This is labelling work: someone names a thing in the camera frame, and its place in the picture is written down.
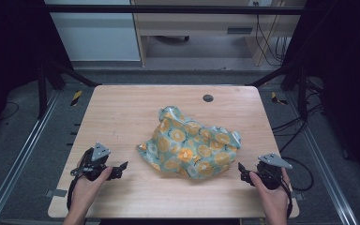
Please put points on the grey tape strip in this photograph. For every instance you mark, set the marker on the grey tape strip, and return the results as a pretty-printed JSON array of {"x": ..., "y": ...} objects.
[{"x": 298, "y": 196}]

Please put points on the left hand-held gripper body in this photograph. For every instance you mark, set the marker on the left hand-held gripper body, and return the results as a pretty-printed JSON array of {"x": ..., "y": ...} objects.
[{"x": 99, "y": 152}]

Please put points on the black horizontal frame bar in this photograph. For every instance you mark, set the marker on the black horizontal frame bar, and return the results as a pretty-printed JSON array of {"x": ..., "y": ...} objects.
[{"x": 168, "y": 9}]

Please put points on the light wooden desk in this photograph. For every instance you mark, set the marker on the light wooden desk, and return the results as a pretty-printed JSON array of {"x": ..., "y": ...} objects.
[{"x": 200, "y": 22}]

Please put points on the black diagonal frame brace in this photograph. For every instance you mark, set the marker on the black diagonal frame brace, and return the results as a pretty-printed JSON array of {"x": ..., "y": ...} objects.
[
  {"x": 75, "y": 73},
  {"x": 272, "y": 75}
]

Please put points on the person's left hand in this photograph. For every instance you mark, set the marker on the person's left hand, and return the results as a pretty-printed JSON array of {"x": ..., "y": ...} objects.
[{"x": 84, "y": 193}]

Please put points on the black curtain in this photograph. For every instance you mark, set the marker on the black curtain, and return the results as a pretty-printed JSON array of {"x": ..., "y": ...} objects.
[
  {"x": 9, "y": 56},
  {"x": 343, "y": 78}
]

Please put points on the person's right hand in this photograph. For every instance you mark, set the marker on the person's right hand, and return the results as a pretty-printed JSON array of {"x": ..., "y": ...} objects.
[{"x": 275, "y": 203}]

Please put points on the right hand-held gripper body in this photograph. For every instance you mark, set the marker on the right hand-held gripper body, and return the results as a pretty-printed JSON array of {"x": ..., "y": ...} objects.
[{"x": 273, "y": 161}]

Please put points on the white cabinet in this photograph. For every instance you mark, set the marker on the white cabinet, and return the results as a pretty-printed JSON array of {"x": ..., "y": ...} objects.
[{"x": 97, "y": 34}]

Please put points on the yellow black striped tape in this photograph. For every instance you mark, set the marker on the yellow black striped tape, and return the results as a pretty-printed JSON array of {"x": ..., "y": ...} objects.
[
  {"x": 76, "y": 97},
  {"x": 275, "y": 97}
]

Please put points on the teal cloth with orange print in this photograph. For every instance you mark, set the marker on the teal cloth with orange print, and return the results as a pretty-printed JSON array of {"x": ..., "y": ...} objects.
[{"x": 187, "y": 146}]

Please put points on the aluminium floor rail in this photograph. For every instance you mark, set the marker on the aluminium floor rail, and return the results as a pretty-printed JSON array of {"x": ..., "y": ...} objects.
[
  {"x": 325, "y": 162},
  {"x": 18, "y": 156}
]

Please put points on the black frame post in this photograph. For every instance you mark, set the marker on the black frame post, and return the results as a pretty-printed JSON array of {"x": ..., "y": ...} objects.
[
  {"x": 42, "y": 93},
  {"x": 302, "y": 93}
]

